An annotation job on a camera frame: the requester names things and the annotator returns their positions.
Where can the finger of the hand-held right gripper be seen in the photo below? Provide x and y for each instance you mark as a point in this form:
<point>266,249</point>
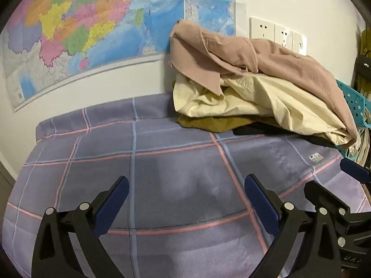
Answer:
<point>355,170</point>
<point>324,194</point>

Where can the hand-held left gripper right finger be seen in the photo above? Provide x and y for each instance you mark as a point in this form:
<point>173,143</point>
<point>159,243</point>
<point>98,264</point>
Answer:
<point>260,205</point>

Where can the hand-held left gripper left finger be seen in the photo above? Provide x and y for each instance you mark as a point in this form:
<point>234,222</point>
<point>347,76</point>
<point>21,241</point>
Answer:
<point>111,205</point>

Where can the pink jacket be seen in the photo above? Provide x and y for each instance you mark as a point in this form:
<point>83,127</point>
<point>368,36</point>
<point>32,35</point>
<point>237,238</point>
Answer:
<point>289,60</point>

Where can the yellow hanging clothes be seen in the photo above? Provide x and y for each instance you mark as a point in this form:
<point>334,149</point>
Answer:
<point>365,42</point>

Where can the pile of beige cloths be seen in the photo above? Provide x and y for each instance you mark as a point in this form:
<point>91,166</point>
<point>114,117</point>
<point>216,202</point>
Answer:
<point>361,147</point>

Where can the white sheet label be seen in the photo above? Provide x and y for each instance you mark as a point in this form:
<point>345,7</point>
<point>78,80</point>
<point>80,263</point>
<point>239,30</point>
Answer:
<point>316,157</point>

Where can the teal plastic basket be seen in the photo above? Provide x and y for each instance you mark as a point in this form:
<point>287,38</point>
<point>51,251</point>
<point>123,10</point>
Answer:
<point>355,101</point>

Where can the purple plaid bed sheet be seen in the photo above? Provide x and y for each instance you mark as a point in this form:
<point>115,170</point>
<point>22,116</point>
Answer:
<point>174,165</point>

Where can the black garment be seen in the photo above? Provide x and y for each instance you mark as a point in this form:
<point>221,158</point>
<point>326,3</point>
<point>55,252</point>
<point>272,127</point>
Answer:
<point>260,129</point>

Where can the mustard garment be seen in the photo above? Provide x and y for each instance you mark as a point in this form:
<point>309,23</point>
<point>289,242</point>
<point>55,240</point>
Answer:
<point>208,124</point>

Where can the cream garment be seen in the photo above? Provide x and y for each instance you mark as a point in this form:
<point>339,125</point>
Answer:
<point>260,98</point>

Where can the white wall socket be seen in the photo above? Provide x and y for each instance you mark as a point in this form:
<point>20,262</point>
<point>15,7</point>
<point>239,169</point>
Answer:
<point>262,27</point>
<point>300,43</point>
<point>282,36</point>

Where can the colourful wall map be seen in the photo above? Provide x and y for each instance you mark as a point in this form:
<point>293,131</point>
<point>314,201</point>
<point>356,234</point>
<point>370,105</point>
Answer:
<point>87,20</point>

